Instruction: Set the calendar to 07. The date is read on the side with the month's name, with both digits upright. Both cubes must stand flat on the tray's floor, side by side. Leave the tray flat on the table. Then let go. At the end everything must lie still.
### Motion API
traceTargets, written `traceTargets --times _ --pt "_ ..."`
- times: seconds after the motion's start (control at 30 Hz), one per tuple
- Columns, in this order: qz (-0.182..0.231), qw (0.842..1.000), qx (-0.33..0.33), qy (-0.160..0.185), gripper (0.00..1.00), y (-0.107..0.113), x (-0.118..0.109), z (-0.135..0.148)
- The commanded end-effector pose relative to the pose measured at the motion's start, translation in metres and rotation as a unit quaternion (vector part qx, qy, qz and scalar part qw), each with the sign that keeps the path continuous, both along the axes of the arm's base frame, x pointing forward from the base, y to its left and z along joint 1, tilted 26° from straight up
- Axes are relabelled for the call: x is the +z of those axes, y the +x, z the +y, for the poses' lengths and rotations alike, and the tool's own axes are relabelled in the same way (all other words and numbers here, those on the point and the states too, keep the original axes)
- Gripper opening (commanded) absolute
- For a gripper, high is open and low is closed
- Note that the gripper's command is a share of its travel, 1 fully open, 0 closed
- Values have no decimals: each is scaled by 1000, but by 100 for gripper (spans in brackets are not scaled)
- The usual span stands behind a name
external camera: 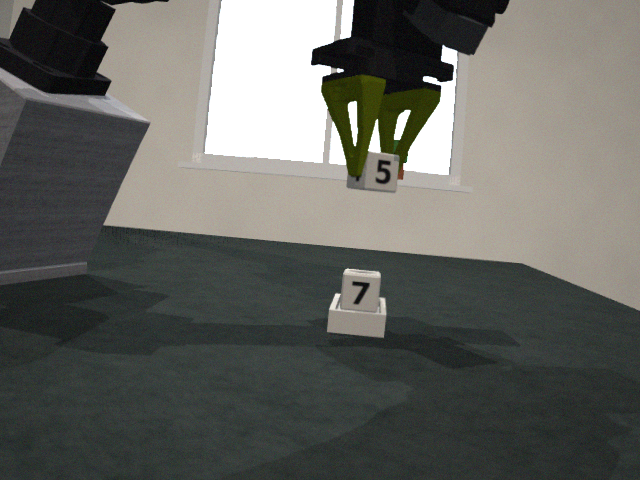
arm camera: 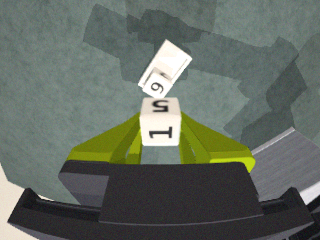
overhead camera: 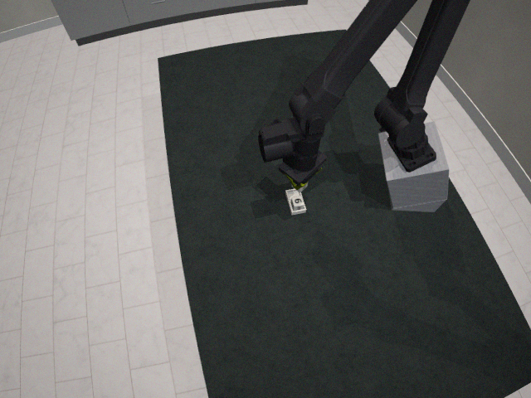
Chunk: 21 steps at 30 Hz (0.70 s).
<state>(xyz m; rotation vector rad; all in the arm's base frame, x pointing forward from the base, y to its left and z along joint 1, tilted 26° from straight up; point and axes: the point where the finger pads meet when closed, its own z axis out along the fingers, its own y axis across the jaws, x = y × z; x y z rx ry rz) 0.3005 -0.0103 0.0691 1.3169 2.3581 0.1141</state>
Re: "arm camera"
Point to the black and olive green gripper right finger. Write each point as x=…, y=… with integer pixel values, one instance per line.
x=210, y=146

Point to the white number cube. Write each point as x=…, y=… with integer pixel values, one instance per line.
x=158, y=83
x=160, y=121

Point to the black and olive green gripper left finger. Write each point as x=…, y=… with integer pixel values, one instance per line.
x=112, y=145

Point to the beige open-top tray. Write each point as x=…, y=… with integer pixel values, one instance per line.
x=170, y=59

